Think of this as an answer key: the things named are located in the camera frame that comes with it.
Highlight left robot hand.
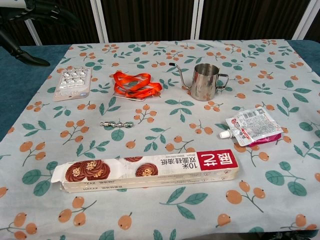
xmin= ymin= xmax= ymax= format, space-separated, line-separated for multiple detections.
xmin=0 ymin=0 xmax=78 ymax=67

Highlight silver pill blister pack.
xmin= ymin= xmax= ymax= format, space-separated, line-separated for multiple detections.
xmin=52 ymin=66 xmax=93 ymax=102

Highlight clear badge holder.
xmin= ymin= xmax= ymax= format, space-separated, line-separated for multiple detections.
xmin=112 ymin=91 xmax=147 ymax=102

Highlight floral print tablecloth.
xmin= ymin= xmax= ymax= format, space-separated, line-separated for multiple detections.
xmin=0 ymin=38 xmax=320 ymax=240

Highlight baking paper box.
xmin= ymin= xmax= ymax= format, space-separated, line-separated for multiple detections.
xmin=51 ymin=149 xmax=240 ymax=194

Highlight white spout pouch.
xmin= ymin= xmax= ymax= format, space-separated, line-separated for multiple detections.
xmin=219 ymin=106 xmax=285 ymax=148

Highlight white aluminium partition post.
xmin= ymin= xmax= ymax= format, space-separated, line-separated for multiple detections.
xmin=23 ymin=18 xmax=42 ymax=46
xmin=296 ymin=0 xmax=320 ymax=42
xmin=89 ymin=0 xmax=109 ymax=43
xmin=191 ymin=0 xmax=201 ymax=41

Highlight orange lanyard strap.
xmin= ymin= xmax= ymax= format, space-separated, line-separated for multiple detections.
xmin=112 ymin=70 xmax=163 ymax=99

